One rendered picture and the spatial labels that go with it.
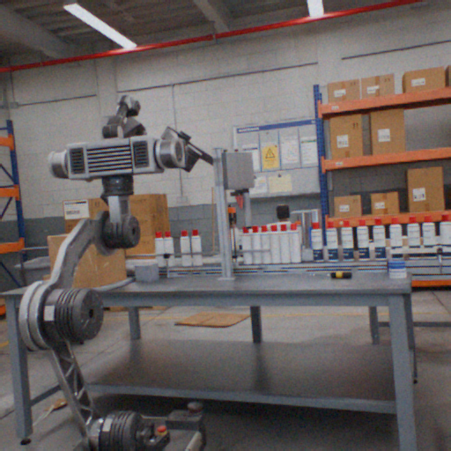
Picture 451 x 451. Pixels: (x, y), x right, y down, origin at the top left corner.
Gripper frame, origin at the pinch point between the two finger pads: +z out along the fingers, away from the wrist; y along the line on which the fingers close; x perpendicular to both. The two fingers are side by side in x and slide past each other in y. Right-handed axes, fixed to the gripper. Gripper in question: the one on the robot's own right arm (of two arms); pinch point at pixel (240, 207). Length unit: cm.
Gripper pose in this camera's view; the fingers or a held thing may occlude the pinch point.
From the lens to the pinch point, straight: 291.1
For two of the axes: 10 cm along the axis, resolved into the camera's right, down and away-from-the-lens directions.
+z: 0.9, 9.9, 0.6
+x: -3.4, 0.8, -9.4
